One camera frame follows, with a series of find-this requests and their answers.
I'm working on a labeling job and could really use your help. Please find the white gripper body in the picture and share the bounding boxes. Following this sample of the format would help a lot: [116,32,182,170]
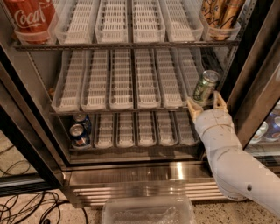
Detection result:
[194,109,235,137]

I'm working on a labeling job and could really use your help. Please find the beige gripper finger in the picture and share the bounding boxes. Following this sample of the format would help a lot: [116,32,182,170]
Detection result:
[213,91,228,112]
[187,97,204,122]

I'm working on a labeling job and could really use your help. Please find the green drink can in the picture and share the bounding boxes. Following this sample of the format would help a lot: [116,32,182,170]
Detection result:
[192,70,220,105]

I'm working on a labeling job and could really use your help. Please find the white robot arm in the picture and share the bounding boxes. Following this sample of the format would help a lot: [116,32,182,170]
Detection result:
[187,91,280,218]

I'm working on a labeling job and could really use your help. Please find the middle shelf tray five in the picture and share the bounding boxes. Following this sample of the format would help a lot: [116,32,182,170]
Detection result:
[155,49,187,109]

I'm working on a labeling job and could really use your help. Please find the shelf tray five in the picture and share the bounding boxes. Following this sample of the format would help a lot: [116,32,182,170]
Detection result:
[159,0,204,42]
[155,49,187,109]
[174,111,199,146]

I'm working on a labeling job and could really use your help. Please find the bottom shelf tray five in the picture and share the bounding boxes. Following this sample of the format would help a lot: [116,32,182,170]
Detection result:
[174,111,199,146]

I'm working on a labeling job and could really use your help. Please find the bottom shelf tray four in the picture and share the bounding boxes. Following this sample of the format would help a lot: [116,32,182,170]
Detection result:
[156,111,178,146]

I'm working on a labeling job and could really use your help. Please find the shelf tray four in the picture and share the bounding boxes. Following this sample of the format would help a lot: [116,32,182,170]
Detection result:
[132,0,165,43]
[156,111,178,146]
[134,49,161,109]

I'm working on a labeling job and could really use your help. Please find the middle shelf tray six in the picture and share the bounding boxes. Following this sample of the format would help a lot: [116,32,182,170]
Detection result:
[177,48,214,106]

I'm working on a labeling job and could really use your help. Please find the shelf tray six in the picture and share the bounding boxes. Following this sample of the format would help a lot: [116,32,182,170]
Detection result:
[177,48,214,106]
[194,0,242,42]

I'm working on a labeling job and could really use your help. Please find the white can behind glass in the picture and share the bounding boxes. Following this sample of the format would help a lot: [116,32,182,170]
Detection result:
[249,122,268,144]

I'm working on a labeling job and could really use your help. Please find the middle shelf tray four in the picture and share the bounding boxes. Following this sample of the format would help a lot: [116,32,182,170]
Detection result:
[134,49,161,109]

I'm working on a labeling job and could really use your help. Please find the bottom shelf tray three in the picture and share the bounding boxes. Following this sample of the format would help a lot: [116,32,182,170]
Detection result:
[137,112,157,147]

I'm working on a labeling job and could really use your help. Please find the shelf tray three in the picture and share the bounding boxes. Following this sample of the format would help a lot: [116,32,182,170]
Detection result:
[94,0,129,44]
[109,49,134,109]
[137,112,157,147]

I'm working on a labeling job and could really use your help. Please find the blue can behind glass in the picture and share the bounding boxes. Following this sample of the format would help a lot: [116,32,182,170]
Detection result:
[264,112,280,142]

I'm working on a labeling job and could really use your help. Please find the bottom shelf tray two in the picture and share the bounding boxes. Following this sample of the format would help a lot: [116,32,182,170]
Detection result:
[116,113,135,148]

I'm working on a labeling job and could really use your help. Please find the shelf tray two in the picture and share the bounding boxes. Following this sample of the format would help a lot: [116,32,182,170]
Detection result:
[80,50,109,111]
[55,0,100,45]
[116,113,135,148]

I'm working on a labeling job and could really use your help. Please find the middle shelf tray three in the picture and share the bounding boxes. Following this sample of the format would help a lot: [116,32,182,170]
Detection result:
[109,49,134,109]

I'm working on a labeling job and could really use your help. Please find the right glass fridge door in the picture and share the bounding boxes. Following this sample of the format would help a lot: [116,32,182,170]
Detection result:
[227,0,280,173]

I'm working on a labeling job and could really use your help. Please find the top shelf tray six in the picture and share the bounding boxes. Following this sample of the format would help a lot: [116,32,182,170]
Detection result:
[194,0,242,42]

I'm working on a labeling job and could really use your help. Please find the gold patterned can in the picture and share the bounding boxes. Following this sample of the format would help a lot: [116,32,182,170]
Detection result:
[200,0,246,41]

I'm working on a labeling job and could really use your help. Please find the top shelf tray five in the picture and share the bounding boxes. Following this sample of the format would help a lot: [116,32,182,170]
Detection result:
[159,0,204,42]

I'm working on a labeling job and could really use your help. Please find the bottom shelf tray one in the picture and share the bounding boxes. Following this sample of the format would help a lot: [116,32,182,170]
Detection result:
[94,114,114,149]

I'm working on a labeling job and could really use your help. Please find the top shelf tray four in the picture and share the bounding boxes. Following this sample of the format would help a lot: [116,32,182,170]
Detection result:
[132,0,165,43]

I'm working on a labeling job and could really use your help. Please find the stainless steel fridge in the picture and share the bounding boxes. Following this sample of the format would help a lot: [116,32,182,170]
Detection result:
[0,0,272,207]

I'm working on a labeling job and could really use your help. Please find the middle shelf tray two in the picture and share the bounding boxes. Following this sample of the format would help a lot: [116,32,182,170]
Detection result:
[80,50,109,111]

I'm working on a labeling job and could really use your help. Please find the blue can rear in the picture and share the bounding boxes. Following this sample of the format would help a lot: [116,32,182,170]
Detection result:
[73,114,92,134]

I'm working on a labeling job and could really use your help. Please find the top shelf tray three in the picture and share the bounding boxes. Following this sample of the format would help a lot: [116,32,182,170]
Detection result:
[94,0,129,44]

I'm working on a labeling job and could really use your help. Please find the blue can front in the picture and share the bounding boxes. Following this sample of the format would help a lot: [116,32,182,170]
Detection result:
[69,124,90,148]

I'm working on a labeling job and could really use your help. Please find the middle shelf tray one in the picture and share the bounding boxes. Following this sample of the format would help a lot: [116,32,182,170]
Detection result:
[52,51,86,113]

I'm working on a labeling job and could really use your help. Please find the top shelf tray two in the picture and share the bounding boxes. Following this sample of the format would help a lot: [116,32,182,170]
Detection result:
[55,0,100,45]

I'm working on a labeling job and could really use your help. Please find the left fridge door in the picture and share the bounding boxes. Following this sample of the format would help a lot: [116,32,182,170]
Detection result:
[0,65,63,197]

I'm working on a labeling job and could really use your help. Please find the red Coca-Cola can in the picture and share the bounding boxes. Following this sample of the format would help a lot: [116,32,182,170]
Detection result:
[3,0,57,46]

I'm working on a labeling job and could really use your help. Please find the clear plastic container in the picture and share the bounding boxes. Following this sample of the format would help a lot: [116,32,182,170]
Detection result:
[101,195,197,224]

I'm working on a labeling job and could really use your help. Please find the black floor cables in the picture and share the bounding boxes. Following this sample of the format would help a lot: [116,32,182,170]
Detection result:
[0,143,89,224]

